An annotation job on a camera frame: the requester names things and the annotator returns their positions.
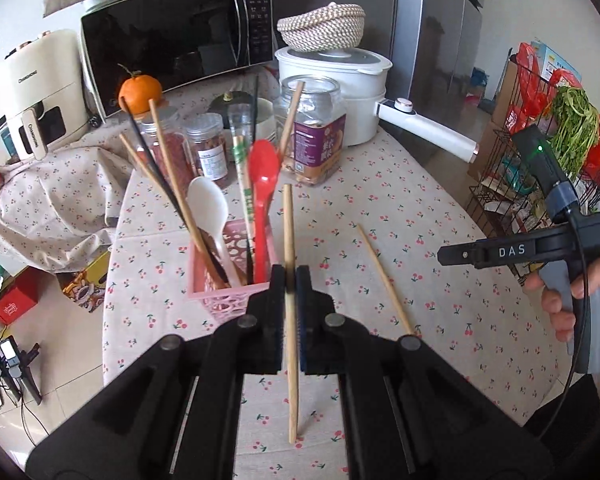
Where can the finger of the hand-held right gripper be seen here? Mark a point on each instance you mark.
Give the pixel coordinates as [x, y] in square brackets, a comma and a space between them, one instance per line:
[485, 252]

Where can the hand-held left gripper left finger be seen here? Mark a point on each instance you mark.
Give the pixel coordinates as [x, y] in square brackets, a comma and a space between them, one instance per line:
[275, 330]

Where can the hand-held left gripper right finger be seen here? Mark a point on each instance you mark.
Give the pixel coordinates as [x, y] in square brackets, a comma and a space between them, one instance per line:
[305, 330]

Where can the pink perforated basket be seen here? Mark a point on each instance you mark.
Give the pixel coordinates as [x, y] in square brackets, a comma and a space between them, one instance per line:
[235, 245]

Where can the wooden chopstick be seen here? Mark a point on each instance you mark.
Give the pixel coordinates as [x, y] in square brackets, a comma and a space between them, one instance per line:
[132, 152]
[292, 115]
[385, 280]
[290, 230]
[172, 170]

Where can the white plastic spoon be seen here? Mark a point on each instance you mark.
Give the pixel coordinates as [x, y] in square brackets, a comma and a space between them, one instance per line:
[207, 205]

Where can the paper chopsticks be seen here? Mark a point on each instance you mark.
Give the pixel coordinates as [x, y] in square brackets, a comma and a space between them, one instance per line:
[244, 185]

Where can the red plastic spoon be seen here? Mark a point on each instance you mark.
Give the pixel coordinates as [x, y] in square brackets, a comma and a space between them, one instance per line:
[262, 170]

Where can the black chopstick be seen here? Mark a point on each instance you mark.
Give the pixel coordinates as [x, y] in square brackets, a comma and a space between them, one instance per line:
[255, 110]
[152, 160]

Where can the cherry print tablecloth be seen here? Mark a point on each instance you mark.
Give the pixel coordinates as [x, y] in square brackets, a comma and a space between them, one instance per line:
[430, 200]

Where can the green leafy vegetables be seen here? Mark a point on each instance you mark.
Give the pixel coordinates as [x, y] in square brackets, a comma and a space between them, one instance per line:
[575, 125]

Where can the brown cardboard box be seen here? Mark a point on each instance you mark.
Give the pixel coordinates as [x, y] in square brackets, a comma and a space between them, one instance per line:
[500, 105]

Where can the red snack bag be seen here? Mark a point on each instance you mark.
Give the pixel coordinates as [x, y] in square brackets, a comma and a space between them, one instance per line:
[527, 95]

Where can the light blue printed box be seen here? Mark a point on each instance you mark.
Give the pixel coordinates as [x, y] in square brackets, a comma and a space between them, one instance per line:
[555, 62]

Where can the clear jar purple label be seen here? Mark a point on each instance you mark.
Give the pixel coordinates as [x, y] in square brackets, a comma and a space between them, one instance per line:
[317, 145]

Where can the white electric pot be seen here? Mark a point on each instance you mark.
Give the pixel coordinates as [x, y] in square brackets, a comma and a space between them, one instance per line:
[365, 105]

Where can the small jar white label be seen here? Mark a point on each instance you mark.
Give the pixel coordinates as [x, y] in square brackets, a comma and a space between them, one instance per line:
[210, 150]

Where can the patterned cardboard box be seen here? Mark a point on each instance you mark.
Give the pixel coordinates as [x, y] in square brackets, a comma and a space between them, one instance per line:
[87, 285]

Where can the clear jar red berries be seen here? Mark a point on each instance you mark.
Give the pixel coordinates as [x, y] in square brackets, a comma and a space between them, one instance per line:
[177, 155]

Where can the clear plastic cup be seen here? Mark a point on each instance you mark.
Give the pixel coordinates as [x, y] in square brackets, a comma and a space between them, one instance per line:
[240, 125]

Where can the white bowl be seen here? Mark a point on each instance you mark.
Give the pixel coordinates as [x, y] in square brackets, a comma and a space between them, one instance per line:
[266, 120]

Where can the grey refrigerator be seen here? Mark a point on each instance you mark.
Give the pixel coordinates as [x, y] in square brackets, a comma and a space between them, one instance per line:
[440, 40]

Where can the white pot lid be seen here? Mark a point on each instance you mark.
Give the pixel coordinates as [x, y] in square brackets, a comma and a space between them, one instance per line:
[340, 60]

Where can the small floral draped cloth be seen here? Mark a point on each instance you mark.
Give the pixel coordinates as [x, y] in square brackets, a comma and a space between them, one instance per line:
[55, 200]

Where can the red cardboard box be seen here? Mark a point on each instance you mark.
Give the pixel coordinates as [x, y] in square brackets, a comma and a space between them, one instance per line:
[14, 300]

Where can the orange tangerine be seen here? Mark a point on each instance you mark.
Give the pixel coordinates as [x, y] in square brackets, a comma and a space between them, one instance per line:
[141, 94]

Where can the black microwave oven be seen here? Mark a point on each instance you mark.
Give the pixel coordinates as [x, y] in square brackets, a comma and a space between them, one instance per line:
[180, 40]

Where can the white air fryer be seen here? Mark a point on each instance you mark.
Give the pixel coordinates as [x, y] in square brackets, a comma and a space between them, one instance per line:
[35, 90]

